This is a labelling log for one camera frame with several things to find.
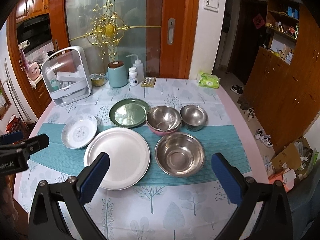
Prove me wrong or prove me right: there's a patterned white deep plate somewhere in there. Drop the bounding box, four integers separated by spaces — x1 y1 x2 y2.
61 114 98 149

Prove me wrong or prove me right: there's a large white plate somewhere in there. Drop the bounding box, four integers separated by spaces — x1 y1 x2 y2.
84 128 151 190

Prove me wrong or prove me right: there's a green plate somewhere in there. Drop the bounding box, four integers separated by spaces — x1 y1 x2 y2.
109 98 151 128

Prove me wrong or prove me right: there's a large steel bowl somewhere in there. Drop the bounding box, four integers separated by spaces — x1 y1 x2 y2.
155 132 205 178

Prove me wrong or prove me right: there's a pink steel bowl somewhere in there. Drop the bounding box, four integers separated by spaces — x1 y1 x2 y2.
146 106 182 136

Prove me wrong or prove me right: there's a small green steel bowl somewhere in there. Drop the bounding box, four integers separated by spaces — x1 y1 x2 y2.
180 105 208 131

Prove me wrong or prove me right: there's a cardboard box with clutter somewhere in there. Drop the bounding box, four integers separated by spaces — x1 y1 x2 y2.
268 137 319 192

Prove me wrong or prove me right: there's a white clear storage box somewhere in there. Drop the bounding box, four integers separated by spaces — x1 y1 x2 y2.
41 46 92 107

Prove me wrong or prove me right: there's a small glass jar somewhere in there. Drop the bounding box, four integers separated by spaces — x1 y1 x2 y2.
90 74 106 87

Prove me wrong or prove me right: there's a tree print tablecloth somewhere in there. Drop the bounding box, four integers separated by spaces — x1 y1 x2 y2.
14 79 252 239

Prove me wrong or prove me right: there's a teal canister brown lid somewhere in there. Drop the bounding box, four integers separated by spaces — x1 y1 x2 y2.
106 61 128 88

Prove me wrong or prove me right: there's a white pill bottle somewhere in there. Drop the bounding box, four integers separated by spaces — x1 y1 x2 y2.
129 67 139 86

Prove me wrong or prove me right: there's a wooden cabinet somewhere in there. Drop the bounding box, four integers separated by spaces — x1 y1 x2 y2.
243 0 319 153

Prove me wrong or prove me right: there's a gold blister pack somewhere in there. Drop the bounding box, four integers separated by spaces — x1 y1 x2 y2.
141 76 156 88

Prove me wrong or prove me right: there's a clear squeeze bottle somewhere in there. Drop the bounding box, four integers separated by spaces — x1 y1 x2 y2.
126 54 145 83

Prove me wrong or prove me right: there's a green tissue pack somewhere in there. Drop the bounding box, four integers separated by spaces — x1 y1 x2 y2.
196 71 220 89

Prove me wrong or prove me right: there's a wall light switch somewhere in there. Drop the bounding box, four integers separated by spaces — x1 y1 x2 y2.
203 0 220 12

